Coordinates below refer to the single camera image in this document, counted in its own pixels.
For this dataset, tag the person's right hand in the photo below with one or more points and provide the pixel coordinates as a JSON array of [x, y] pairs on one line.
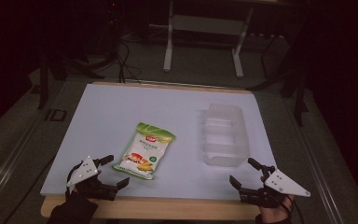
[[273, 214]]

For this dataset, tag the white table sheet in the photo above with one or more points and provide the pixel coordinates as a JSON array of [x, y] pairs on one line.
[[143, 105]]

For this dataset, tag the clear plastic container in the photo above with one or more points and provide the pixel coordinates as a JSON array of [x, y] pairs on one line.
[[225, 137]]

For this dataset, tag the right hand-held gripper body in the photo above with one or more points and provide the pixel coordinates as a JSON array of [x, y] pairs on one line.
[[284, 183]]

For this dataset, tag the grey metal rail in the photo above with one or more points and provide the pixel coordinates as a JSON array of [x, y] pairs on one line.
[[9, 169], [317, 168]]

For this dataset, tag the person's left hand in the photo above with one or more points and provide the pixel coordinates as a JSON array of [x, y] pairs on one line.
[[74, 208]]

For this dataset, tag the black floor bracket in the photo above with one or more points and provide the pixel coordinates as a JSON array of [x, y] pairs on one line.
[[56, 115]]

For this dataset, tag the wooden table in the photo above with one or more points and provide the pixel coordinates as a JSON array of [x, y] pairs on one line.
[[167, 209]]

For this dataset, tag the green and white snack packet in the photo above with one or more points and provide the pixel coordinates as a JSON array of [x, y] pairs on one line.
[[144, 152]]

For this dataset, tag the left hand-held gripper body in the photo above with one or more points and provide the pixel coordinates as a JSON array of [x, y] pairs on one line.
[[85, 169]]

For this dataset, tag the white metal stand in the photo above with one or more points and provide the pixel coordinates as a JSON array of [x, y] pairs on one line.
[[203, 25]]

